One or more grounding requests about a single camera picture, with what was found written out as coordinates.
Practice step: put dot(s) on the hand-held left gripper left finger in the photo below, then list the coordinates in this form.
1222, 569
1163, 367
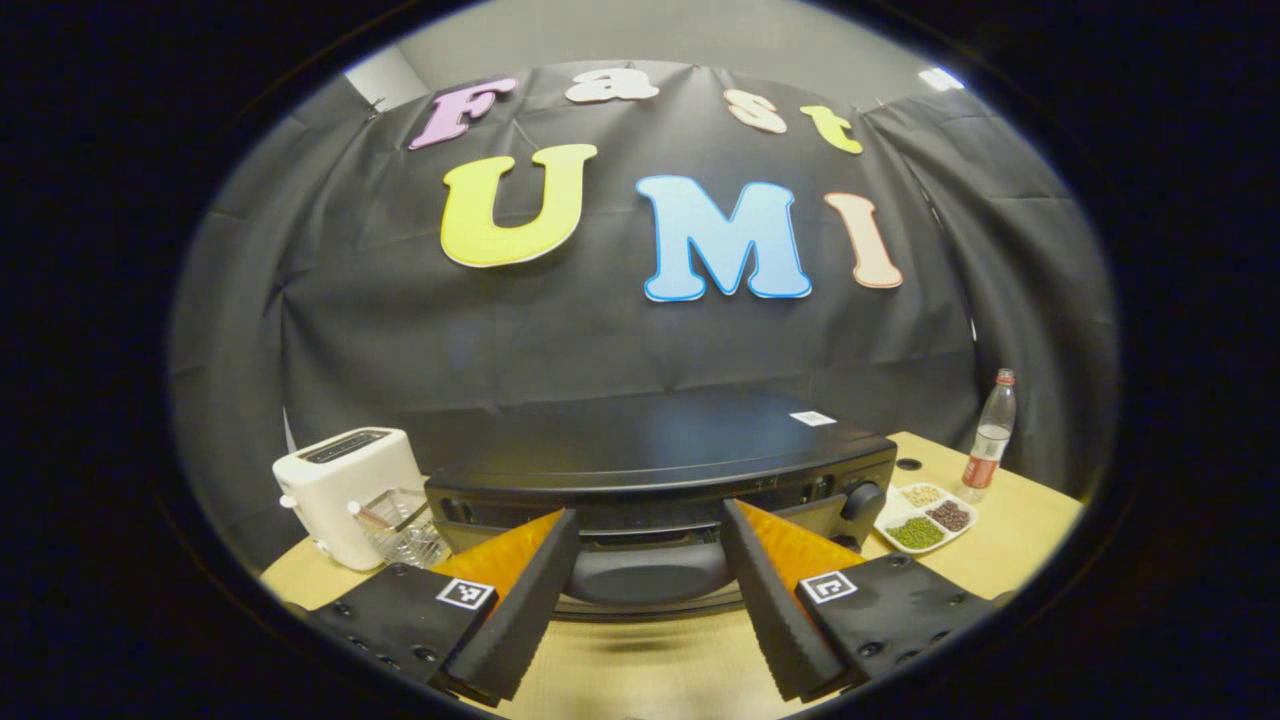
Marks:
525, 610

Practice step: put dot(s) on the clear glass container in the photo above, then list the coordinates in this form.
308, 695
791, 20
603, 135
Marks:
405, 530

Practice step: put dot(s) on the small ceiling light panel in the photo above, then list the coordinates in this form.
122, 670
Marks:
942, 79

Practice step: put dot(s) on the black backdrop cloth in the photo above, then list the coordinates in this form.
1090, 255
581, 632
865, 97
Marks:
600, 340

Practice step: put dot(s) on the clear plastic bottle red label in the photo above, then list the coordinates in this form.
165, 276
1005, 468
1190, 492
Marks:
987, 440

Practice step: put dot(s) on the black electric oven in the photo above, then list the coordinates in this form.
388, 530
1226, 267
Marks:
650, 450

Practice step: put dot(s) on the white divided plate of beans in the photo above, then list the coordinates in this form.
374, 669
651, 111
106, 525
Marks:
920, 520

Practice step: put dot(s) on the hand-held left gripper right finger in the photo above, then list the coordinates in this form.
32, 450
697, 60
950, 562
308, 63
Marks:
765, 600

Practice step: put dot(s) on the white toaster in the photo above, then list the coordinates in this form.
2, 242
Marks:
345, 490

